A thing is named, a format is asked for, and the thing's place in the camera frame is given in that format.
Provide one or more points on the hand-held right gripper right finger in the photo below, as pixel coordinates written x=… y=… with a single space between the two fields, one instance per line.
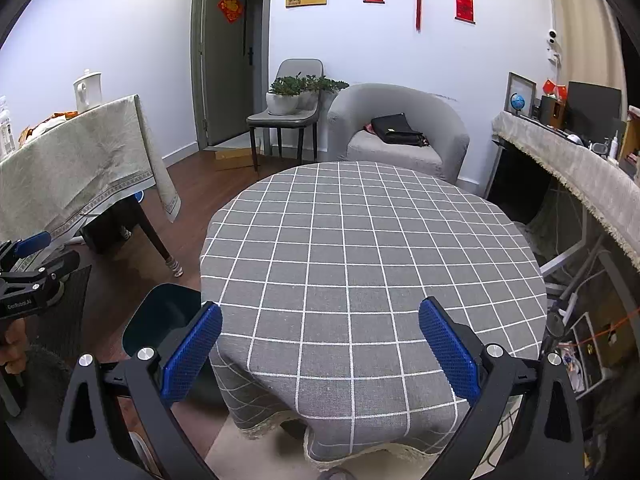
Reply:
x=447 y=350

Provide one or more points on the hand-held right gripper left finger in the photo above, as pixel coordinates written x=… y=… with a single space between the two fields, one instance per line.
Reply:
x=192 y=355

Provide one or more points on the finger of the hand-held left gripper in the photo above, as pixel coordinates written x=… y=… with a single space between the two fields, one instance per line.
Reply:
x=45 y=270
x=30 y=245

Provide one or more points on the dark blue bin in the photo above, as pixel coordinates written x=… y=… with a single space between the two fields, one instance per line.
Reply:
x=160 y=315

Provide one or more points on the person's left hand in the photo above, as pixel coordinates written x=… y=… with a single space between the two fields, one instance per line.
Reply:
x=12 y=345

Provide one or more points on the dark floor mat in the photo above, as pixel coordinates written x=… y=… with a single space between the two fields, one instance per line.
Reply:
x=70 y=310

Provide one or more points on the beige patterned tablecloth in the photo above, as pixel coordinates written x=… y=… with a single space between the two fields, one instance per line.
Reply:
x=75 y=170

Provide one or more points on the dark wooden table leg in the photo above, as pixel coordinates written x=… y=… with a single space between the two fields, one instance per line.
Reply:
x=155 y=240

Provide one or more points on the grey checked tablecloth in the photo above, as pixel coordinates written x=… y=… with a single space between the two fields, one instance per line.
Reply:
x=360 y=260

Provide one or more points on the white kettle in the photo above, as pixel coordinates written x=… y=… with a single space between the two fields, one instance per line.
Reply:
x=89 y=91

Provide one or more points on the flat cardboard piece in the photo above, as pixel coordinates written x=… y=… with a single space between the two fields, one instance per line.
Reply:
x=232 y=159

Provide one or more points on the beige fringed desk cloth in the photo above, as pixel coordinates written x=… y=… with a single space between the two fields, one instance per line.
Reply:
x=575 y=170

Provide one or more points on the black bag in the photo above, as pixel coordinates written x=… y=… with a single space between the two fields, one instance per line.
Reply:
x=397 y=131

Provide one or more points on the grey armchair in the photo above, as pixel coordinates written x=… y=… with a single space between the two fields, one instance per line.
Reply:
x=350 y=120

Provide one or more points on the grey door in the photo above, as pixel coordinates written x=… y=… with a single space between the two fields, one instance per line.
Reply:
x=225 y=85

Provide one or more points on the small blue globe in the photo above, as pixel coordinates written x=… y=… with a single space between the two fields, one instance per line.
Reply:
x=517 y=102

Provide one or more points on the white bottle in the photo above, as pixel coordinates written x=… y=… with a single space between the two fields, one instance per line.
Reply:
x=613 y=147

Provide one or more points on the open cardboard box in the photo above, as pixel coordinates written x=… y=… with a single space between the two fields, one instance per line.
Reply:
x=631 y=145

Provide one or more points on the small red flags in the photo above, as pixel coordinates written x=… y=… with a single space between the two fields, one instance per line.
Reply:
x=555 y=89

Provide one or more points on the black monitor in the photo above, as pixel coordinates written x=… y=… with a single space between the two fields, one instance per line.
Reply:
x=595 y=107

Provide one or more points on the grey chair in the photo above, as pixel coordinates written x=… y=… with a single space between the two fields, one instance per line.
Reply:
x=300 y=67

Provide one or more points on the red diamond door decoration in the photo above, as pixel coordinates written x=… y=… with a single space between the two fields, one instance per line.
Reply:
x=230 y=7

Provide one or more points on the picture frame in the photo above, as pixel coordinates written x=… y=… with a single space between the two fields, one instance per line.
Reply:
x=527 y=85

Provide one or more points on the white security camera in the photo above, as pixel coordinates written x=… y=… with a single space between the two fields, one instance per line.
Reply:
x=552 y=42

